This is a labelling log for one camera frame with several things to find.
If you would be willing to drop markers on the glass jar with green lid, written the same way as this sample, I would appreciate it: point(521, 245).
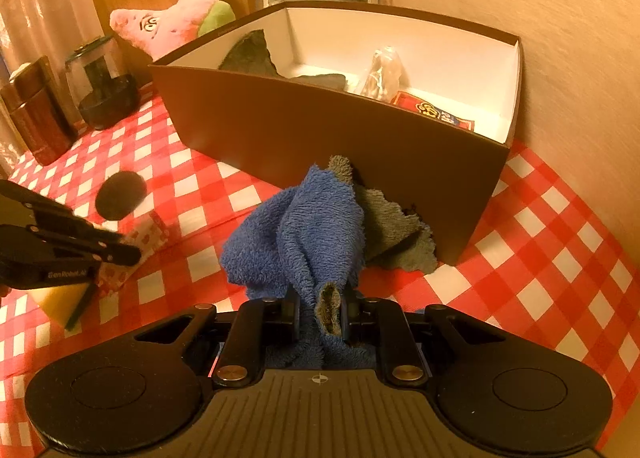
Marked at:
point(100, 83)

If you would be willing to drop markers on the light curtain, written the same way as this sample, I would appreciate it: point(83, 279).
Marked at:
point(40, 13)

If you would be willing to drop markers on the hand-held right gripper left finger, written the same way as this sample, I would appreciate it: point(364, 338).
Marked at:
point(288, 314)

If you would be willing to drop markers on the pink starfish plush toy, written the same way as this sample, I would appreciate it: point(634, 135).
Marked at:
point(165, 21)

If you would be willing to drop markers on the yellow green scouring sponge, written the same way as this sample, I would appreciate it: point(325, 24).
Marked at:
point(62, 300)

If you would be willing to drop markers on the clear plastic bag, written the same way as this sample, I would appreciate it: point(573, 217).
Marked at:
point(380, 73)

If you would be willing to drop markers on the dark grey cloth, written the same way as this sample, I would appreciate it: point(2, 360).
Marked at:
point(252, 56)

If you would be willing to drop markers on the black round sponge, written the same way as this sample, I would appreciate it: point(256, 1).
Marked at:
point(121, 195)

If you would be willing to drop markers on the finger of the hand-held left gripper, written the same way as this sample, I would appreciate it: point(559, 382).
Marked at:
point(35, 198)
point(100, 245)

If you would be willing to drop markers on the blue grey terry towel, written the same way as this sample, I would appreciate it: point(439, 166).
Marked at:
point(310, 238)

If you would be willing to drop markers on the brown wooden canister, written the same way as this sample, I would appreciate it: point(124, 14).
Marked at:
point(35, 118)

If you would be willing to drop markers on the red white checkered tablecloth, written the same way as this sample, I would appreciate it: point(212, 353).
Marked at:
point(540, 248)

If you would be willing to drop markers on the orange snack packet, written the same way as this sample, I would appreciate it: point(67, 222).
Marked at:
point(430, 111)

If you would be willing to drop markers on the strawberry print packet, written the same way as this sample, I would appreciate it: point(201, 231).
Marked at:
point(145, 243)

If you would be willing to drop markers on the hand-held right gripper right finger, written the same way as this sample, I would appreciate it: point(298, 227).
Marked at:
point(353, 314)

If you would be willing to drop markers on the brown cardboard box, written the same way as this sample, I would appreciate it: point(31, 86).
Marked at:
point(325, 163)

